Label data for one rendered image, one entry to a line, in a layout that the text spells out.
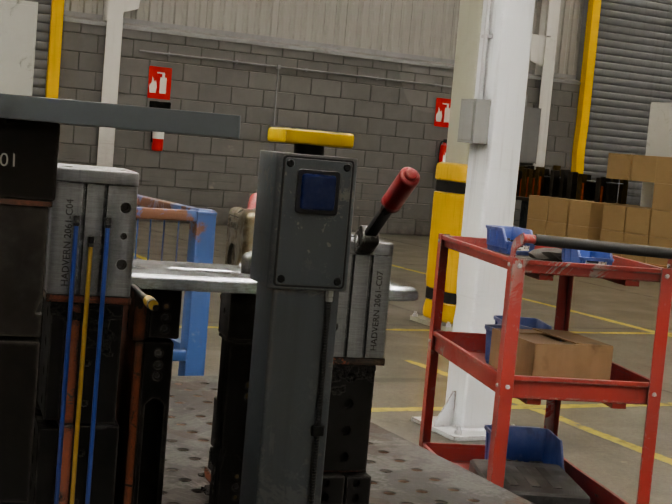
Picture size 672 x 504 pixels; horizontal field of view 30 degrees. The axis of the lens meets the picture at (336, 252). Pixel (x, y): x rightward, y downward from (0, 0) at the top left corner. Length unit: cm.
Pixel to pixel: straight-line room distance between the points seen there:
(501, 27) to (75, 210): 415
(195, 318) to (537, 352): 92
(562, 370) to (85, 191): 238
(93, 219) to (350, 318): 27
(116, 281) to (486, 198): 409
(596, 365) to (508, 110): 198
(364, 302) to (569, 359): 221
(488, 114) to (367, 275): 399
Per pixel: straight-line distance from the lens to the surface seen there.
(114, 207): 116
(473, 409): 530
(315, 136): 103
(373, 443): 195
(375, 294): 123
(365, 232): 120
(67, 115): 96
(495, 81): 519
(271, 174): 104
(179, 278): 129
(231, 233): 161
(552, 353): 338
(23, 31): 948
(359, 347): 123
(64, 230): 115
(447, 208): 842
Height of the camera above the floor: 115
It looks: 5 degrees down
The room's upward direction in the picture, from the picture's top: 5 degrees clockwise
